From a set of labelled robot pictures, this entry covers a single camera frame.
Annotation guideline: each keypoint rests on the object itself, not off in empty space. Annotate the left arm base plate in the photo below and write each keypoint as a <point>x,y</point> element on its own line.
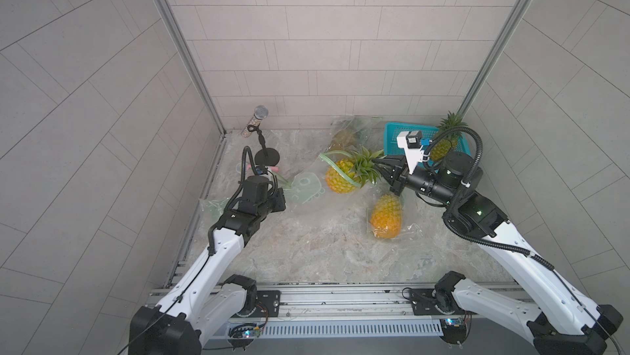
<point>267,304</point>

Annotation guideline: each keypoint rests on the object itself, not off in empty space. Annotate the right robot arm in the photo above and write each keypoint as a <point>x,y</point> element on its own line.
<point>559,319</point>

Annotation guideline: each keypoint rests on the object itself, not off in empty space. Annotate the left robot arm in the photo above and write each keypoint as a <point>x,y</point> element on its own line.
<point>201,303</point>

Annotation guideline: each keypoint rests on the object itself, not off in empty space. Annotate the far pineapple zip bag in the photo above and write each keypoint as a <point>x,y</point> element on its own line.
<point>368,129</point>

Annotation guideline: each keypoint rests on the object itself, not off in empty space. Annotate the glitter silver microphone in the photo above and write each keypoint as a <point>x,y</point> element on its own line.
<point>260,113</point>

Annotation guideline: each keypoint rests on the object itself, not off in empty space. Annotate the circuit board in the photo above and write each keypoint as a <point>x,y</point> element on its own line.
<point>241,336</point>
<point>455,331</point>

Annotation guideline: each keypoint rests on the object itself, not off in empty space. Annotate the far bagged pineapple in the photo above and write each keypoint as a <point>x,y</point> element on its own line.
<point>344,140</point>

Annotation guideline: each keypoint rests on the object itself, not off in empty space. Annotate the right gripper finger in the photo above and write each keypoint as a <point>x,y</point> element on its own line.
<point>392,161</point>
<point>392,177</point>

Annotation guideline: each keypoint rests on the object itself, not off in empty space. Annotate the right circuit board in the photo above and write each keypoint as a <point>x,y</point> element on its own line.
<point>455,331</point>

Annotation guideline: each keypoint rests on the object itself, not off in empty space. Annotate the left circuit board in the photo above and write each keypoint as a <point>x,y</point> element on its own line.
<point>241,336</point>

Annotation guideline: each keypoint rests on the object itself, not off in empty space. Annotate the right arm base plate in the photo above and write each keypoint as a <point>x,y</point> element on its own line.
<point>433,302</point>

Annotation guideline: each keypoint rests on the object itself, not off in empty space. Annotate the aluminium mounting rail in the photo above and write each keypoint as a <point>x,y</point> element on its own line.
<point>379,301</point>

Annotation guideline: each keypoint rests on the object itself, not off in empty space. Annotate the orange pineapple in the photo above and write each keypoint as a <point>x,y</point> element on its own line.
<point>351,170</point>

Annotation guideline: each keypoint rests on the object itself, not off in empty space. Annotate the yellow pineapple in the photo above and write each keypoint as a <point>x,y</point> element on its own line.
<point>386,219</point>

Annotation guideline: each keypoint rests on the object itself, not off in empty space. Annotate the yellow pineapple zip bag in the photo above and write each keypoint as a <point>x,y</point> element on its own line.
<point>411,228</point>

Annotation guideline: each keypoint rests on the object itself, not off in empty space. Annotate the zip-top bag green pineapple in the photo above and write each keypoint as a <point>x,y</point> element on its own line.
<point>211,210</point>

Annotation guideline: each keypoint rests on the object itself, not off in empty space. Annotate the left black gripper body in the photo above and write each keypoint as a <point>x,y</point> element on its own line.
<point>278,200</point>

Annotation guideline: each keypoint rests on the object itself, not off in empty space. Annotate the black microphone stand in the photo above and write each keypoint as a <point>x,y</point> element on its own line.
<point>265,156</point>

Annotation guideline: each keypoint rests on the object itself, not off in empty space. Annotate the teal plastic basket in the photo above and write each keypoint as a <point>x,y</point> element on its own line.
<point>393,129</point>

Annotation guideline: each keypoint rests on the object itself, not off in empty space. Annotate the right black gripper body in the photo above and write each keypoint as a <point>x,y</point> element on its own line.
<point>402,178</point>

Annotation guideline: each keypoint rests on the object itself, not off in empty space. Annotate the orange pineapple zip bag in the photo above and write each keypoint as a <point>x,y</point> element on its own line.
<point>309,192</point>

